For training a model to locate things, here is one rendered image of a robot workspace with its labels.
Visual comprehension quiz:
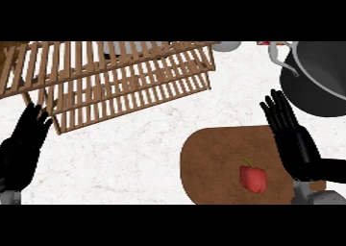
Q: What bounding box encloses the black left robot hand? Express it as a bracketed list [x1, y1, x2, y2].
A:
[0, 102, 53, 197]

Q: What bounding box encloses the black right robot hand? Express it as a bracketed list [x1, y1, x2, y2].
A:
[258, 88, 346, 185]

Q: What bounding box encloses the red bell pepper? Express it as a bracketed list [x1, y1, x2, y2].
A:
[238, 158, 267, 194]

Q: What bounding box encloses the brown wooden cutting board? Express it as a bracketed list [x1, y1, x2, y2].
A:
[178, 125, 328, 206]

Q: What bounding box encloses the dark grey pot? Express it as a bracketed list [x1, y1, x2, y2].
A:
[267, 41, 346, 118]

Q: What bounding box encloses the wooden slatted tiered rack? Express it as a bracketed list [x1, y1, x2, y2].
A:
[0, 41, 221, 135]

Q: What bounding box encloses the grey round object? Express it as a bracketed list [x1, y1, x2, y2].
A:
[211, 41, 243, 53]

